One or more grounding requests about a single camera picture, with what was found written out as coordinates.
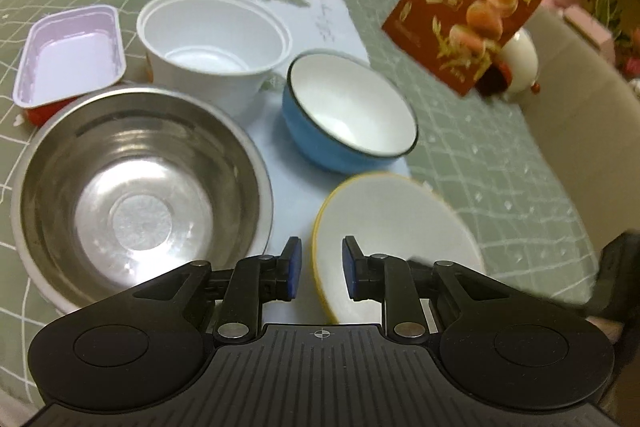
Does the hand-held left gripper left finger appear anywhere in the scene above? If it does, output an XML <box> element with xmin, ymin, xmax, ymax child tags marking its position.
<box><xmin>132</xmin><ymin>236</ymin><xmax>303</xmax><ymax>345</ymax></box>

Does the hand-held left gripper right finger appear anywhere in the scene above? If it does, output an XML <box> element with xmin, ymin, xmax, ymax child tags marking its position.
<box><xmin>341</xmin><ymin>236</ymin><xmax>506</xmax><ymax>343</ymax></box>

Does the white bowl with yellow rim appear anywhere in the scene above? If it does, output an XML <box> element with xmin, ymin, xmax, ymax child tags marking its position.
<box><xmin>311</xmin><ymin>173</ymin><xmax>487</xmax><ymax>325</ymax></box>

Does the blue enamel bowl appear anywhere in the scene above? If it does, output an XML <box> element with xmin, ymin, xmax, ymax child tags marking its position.
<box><xmin>281</xmin><ymin>52</ymin><xmax>420</xmax><ymax>175</ymax></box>

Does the stainless steel bowl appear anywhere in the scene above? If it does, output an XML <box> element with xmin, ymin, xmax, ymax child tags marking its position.
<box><xmin>10</xmin><ymin>88</ymin><xmax>275</xmax><ymax>314</ymax></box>

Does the white plastic bowl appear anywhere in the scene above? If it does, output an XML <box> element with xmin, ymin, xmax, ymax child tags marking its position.
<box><xmin>136</xmin><ymin>0</ymin><xmax>292</xmax><ymax>118</ymax></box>

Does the green checked tablecloth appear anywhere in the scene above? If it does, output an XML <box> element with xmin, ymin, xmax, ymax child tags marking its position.
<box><xmin>0</xmin><ymin>0</ymin><xmax>601</xmax><ymax>408</ymax></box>

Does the white round figurine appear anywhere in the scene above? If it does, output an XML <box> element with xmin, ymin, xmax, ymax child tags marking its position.
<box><xmin>477</xmin><ymin>27</ymin><xmax>542</xmax><ymax>98</ymax></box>

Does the red snack bag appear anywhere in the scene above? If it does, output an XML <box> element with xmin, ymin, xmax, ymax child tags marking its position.
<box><xmin>381</xmin><ymin>0</ymin><xmax>556</xmax><ymax>96</ymax></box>

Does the red container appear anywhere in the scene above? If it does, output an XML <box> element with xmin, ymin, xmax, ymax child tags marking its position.
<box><xmin>22</xmin><ymin>99</ymin><xmax>76</xmax><ymax>128</ymax></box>

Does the lilac rectangular plastic tray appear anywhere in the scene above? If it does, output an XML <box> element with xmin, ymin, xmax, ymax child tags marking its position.
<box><xmin>11</xmin><ymin>5</ymin><xmax>126</xmax><ymax>108</ymax></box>

